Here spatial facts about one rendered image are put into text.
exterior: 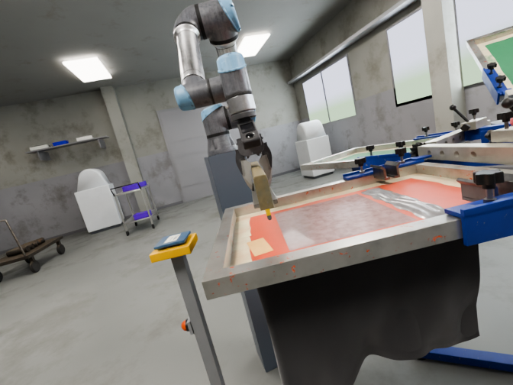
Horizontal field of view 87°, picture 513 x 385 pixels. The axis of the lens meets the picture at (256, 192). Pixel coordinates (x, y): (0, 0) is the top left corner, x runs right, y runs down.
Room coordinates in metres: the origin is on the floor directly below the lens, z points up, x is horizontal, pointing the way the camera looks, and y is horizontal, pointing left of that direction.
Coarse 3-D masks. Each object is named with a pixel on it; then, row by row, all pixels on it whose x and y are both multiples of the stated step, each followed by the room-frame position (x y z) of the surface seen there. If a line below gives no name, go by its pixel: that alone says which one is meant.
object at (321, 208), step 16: (352, 192) 0.95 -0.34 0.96; (400, 192) 0.81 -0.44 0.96; (416, 192) 0.77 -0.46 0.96; (304, 208) 0.90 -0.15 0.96; (320, 208) 0.85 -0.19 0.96; (336, 208) 0.81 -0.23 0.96; (352, 208) 0.77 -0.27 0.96; (256, 224) 0.85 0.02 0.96; (272, 224) 0.81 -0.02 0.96; (288, 224) 0.77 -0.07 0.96
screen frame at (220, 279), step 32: (320, 192) 1.00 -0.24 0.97; (224, 224) 0.81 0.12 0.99; (416, 224) 0.48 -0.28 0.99; (448, 224) 0.46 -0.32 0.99; (224, 256) 0.55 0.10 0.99; (288, 256) 0.48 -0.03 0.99; (320, 256) 0.46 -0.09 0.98; (352, 256) 0.46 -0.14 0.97; (384, 256) 0.46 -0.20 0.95; (224, 288) 0.46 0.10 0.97
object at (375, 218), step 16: (432, 192) 0.74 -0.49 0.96; (448, 192) 0.71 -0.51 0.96; (368, 208) 0.74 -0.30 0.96; (384, 208) 0.71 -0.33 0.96; (304, 224) 0.74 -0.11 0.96; (320, 224) 0.70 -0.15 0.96; (336, 224) 0.68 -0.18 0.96; (352, 224) 0.65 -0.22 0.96; (368, 224) 0.62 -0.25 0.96; (384, 224) 0.60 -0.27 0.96; (400, 224) 0.58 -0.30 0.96; (272, 240) 0.67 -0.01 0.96; (288, 240) 0.65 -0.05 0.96; (304, 240) 0.62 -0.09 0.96; (320, 240) 0.60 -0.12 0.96; (336, 240) 0.58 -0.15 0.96; (256, 256) 0.60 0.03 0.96; (272, 256) 0.57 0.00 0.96
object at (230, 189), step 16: (208, 160) 1.28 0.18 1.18; (224, 160) 1.30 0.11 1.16; (224, 176) 1.29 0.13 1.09; (240, 176) 1.31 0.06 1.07; (224, 192) 1.29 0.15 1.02; (240, 192) 1.31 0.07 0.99; (224, 208) 1.28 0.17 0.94; (256, 304) 1.29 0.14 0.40; (256, 320) 1.28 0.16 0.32; (256, 336) 1.28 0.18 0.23; (272, 352) 1.29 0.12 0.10; (272, 368) 1.29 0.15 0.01
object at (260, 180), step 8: (256, 168) 0.71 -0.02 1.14; (256, 176) 0.56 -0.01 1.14; (264, 176) 0.56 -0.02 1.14; (256, 184) 0.56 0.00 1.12; (264, 184) 0.56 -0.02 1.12; (256, 192) 0.56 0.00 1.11; (264, 192) 0.56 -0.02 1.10; (264, 200) 0.56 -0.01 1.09; (272, 200) 0.56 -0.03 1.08; (264, 208) 0.56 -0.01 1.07
